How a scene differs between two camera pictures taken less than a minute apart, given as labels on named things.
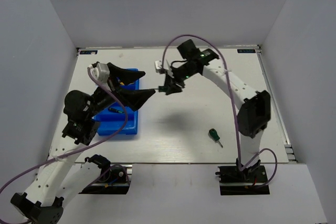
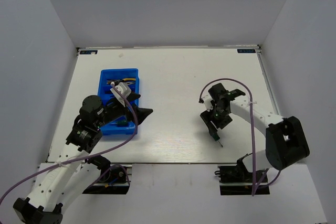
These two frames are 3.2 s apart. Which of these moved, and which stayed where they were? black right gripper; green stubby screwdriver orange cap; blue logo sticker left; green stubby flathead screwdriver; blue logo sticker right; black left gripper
Moved: black left gripper; green stubby flathead screwdriver; black right gripper
Stayed: blue logo sticker left; green stubby screwdriver orange cap; blue logo sticker right
